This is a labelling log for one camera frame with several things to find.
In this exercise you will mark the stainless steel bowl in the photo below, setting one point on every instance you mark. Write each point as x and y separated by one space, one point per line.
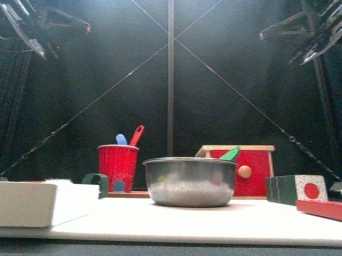
189 183

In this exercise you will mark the blue toy utensil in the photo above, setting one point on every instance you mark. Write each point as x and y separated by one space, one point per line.
120 139

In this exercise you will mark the red toy utensil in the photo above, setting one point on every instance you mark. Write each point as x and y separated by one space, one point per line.
135 136

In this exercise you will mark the red plastic cup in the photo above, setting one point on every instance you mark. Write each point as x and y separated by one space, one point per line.
118 166

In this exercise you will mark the green block red dot face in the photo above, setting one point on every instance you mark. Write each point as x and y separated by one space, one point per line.
285 190

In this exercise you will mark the red flat block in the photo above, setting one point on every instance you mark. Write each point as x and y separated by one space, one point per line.
321 208

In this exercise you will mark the small blue block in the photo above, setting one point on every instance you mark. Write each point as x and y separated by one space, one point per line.
119 186

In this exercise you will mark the white rectangular block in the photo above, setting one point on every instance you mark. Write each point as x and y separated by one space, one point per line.
27 205

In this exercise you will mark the clear box with markers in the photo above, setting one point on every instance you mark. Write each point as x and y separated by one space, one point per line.
128 194

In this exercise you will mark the white board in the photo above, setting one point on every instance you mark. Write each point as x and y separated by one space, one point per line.
178 226

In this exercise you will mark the vertical metal frame pole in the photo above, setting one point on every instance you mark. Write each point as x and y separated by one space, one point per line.
170 100

